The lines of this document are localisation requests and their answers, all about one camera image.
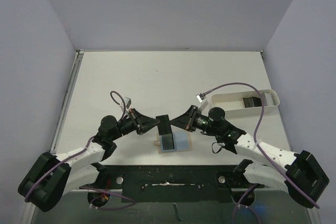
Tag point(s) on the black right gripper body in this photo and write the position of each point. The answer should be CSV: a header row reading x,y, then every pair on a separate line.
x,y
190,119

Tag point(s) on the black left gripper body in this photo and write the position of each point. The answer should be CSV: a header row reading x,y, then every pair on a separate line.
x,y
130,124

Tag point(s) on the black credit card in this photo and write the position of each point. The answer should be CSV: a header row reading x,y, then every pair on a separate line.
x,y
167,143
164,126

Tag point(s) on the beige card holder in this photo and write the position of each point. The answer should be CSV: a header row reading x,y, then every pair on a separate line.
x,y
182,141

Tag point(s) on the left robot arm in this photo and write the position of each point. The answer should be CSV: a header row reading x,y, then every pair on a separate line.
x,y
52,176

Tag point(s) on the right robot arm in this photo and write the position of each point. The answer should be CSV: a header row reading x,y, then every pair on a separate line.
x,y
298,174

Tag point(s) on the black cards in tray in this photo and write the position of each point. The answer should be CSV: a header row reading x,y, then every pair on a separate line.
x,y
252,102

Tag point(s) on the white plastic tray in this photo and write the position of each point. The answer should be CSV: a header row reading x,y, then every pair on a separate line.
x,y
233,106

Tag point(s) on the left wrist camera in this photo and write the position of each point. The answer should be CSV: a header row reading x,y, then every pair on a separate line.
x,y
125,103

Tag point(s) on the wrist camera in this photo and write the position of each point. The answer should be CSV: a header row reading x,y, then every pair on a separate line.
x,y
203,102
125,103

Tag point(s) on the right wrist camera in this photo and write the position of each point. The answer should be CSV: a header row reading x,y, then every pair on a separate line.
x,y
203,102

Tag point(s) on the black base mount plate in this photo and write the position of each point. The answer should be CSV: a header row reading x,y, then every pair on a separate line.
x,y
161,183

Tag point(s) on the aluminium table frame rail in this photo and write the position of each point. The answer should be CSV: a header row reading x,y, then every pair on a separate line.
x,y
67,99

